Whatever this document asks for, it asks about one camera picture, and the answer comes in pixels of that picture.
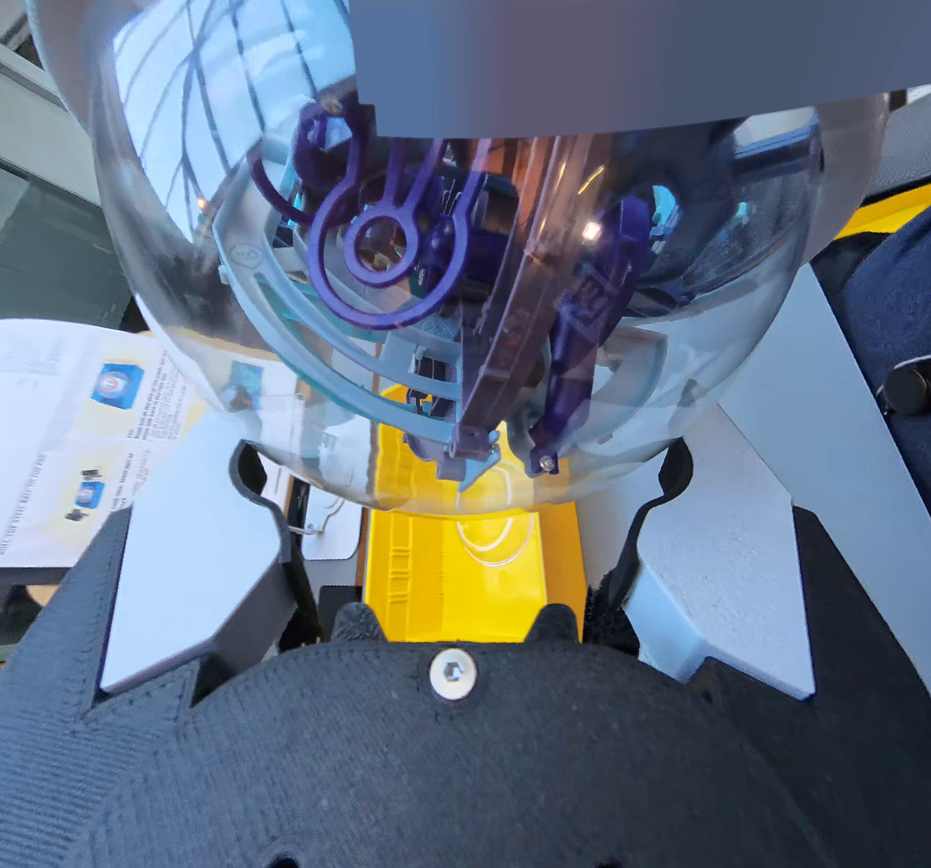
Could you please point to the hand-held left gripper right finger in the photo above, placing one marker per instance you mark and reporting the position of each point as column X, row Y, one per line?
column 727, row 577

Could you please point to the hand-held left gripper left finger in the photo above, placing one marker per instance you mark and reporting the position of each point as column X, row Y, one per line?
column 189, row 577

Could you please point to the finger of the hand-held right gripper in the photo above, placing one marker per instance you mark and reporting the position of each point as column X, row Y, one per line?
column 836, row 432

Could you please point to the clear plastic maze ball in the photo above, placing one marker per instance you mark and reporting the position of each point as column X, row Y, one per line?
column 254, row 155

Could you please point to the black round knob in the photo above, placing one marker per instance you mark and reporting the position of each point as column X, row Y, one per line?
column 905, row 389

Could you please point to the wooden clipboard with printed sheet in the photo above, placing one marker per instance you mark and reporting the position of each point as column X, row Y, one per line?
column 65, row 432

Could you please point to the yellow plastic bin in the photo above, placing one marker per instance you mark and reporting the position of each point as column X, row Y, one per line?
column 436, row 577

